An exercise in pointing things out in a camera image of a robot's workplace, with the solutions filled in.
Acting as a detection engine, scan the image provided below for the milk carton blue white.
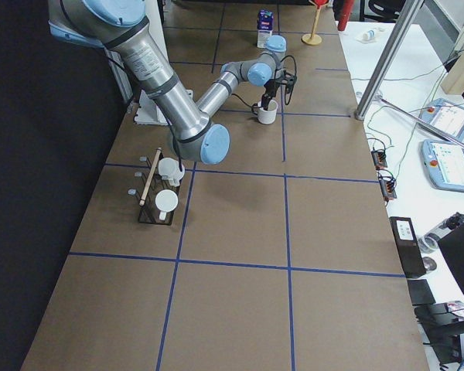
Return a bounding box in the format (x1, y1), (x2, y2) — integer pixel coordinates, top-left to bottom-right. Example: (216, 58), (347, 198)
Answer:
(257, 9), (274, 49)

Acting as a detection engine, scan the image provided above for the white mug on rack rear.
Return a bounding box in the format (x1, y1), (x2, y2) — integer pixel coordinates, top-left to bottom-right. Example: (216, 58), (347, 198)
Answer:
(158, 157), (185, 187)

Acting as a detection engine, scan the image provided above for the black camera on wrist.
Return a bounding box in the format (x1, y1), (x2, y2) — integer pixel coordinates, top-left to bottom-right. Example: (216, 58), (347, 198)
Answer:
(278, 72), (297, 94)

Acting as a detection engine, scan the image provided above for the teach pendant far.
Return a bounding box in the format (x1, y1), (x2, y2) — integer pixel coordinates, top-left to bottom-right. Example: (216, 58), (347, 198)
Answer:
(419, 98), (464, 141)

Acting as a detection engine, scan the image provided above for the white mug on rack front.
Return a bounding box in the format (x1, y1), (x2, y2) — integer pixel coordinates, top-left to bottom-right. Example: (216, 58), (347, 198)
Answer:
(155, 189), (179, 221)

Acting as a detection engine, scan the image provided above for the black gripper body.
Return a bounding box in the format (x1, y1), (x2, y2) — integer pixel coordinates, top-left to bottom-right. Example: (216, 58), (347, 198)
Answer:
(263, 78), (280, 99)

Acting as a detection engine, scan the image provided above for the red connector board near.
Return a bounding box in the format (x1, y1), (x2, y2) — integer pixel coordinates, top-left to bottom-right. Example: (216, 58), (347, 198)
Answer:
(377, 169), (397, 202)

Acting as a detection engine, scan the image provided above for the small blue white bottle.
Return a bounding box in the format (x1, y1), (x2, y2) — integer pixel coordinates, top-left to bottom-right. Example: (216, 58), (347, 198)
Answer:
(361, 29), (377, 43)

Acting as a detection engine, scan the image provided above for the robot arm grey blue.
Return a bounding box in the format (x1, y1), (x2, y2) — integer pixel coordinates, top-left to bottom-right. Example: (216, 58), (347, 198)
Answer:
(48, 0), (296, 165)

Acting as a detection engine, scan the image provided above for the black wire mug rack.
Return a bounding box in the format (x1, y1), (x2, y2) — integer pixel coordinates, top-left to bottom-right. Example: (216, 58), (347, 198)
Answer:
(128, 148), (180, 226)

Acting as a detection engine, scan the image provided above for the aluminium frame post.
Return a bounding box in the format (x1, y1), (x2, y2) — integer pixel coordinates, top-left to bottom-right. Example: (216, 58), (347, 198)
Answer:
(354, 0), (425, 121)

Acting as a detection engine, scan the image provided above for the wooden mug tree stand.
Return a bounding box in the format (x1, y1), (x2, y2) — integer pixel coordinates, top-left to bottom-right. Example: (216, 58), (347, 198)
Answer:
(301, 1), (328, 46)

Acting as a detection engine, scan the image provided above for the black box white label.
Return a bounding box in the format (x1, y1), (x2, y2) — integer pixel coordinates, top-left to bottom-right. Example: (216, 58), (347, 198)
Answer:
(389, 216), (426, 278)

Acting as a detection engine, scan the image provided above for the tape roll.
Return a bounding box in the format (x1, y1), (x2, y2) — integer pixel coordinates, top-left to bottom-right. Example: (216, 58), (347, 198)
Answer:
(418, 228), (446, 254)

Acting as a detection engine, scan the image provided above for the red connector board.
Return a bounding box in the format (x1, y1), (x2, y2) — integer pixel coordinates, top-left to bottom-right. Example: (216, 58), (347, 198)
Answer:
(371, 148), (387, 170)
(377, 169), (397, 202)

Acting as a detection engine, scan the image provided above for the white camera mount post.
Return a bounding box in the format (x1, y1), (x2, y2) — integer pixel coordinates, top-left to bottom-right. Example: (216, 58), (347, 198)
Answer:
(111, 0), (195, 127)

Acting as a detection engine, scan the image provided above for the red connector board far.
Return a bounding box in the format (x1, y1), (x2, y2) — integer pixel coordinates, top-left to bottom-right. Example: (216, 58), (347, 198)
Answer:
(371, 148), (387, 170)

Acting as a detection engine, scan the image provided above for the teach pendant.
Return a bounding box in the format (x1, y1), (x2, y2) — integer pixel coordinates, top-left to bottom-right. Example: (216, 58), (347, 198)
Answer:
(419, 98), (464, 141)
(421, 140), (464, 192)

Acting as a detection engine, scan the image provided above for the white mug on rack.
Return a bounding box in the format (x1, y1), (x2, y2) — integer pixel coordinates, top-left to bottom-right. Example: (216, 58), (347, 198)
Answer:
(158, 157), (185, 187)
(155, 189), (179, 221)

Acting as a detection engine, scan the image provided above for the teach pendant near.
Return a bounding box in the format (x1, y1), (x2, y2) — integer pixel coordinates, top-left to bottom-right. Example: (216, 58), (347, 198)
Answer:
(421, 140), (464, 192)

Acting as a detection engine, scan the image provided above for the white enamel mug black handle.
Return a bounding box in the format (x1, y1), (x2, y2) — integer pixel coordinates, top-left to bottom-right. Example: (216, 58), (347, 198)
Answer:
(252, 100), (278, 124)

